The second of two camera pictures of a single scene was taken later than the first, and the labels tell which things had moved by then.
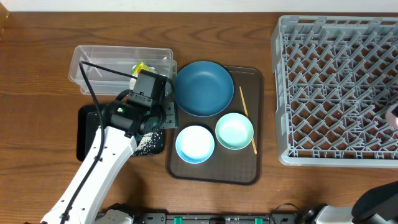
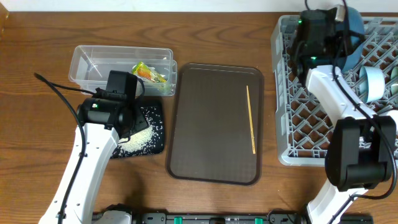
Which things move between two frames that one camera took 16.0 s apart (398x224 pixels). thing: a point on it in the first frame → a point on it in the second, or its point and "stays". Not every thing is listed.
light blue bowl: (194, 144) → (372, 84)
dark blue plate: (204, 88) → (353, 25)
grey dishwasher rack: (334, 77) stays
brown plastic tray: (225, 165) stays
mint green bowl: (234, 131) → (394, 74)
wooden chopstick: (247, 112) → (250, 121)
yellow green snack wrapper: (136, 68) stays
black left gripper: (172, 116) → (141, 123)
